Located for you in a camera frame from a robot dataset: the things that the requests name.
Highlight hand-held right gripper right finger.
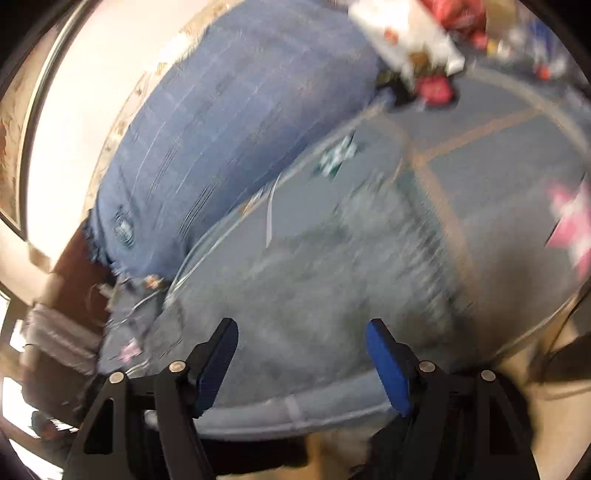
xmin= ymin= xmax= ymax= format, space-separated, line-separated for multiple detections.
xmin=366 ymin=318 xmax=542 ymax=480

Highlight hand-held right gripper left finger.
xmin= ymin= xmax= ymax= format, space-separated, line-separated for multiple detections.
xmin=65 ymin=318 xmax=239 ymax=480

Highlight grey denim pants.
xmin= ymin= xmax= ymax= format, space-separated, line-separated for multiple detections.
xmin=157 ymin=175 xmax=469 ymax=416

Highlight brown wooden cabinet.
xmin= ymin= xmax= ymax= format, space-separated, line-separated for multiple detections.
xmin=21 ymin=222 xmax=118 ymax=416

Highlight grey star-print bed sheet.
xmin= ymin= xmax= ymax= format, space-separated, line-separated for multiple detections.
xmin=99 ymin=69 xmax=591 ymax=439

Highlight blue plaid quilt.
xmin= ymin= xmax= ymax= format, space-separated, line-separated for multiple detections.
xmin=88 ymin=0 xmax=386 ymax=282

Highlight small red device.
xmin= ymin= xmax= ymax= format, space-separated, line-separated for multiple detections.
xmin=414 ymin=74 xmax=459 ymax=108

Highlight white paper bag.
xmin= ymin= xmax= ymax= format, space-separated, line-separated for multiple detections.
xmin=348 ymin=0 xmax=467 ymax=78

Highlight red plastic bag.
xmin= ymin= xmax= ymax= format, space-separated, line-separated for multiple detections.
xmin=416 ymin=0 xmax=489 ymax=49

